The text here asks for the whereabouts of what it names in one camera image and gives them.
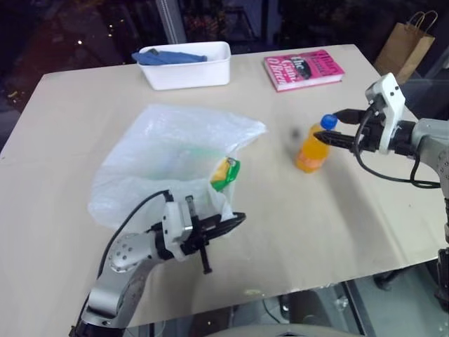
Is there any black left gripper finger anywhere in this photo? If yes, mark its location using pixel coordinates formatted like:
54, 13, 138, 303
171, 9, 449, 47
218, 211, 247, 226
209, 218, 244, 244

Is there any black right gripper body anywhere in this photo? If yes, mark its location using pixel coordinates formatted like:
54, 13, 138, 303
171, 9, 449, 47
353, 107, 386, 152

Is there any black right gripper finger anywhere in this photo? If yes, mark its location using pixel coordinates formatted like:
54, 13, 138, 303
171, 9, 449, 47
332, 109, 368, 124
313, 130, 357, 149

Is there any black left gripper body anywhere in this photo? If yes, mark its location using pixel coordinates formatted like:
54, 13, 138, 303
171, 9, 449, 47
178, 215, 222, 276

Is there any orange drink bottle blue cap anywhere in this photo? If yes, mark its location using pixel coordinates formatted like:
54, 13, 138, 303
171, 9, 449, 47
293, 114, 340, 173

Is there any clear white plastic bag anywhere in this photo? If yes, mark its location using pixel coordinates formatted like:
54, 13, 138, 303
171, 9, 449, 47
87, 104, 269, 233

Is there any brown paper bag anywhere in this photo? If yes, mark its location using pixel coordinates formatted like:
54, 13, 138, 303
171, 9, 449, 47
373, 10, 438, 85

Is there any green yellow snack packet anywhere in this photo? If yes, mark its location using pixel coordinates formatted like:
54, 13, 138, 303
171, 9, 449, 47
209, 156, 242, 192

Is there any pink paperback book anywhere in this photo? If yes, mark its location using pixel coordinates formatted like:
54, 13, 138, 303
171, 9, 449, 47
264, 49, 346, 93

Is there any white plastic bin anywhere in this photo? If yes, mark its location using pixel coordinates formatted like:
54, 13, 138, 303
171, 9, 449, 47
137, 41, 232, 91

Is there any blue cloth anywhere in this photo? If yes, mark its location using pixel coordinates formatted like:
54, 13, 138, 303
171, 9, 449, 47
131, 47, 208, 67

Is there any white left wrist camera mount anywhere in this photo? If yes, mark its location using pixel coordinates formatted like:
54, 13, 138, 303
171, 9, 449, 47
161, 194, 198, 263

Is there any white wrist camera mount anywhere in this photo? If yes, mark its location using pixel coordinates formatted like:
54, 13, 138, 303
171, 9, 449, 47
161, 194, 198, 263
364, 72, 405, 155

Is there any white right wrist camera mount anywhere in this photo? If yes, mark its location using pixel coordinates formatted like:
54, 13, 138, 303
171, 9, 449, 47
364, 72, 405, 155

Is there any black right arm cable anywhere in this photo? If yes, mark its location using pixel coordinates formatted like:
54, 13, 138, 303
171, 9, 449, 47
353, 109, 445, 189

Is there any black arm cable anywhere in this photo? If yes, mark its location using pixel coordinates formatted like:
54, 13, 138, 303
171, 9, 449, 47
97, 189, 175, 282
353, 109, 445, 189

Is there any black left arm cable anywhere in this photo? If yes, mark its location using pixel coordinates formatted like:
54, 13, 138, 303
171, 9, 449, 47
97, 189, 175, 282

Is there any grey window frame post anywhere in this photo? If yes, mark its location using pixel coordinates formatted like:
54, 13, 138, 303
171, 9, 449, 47
156, 0, 187, 44

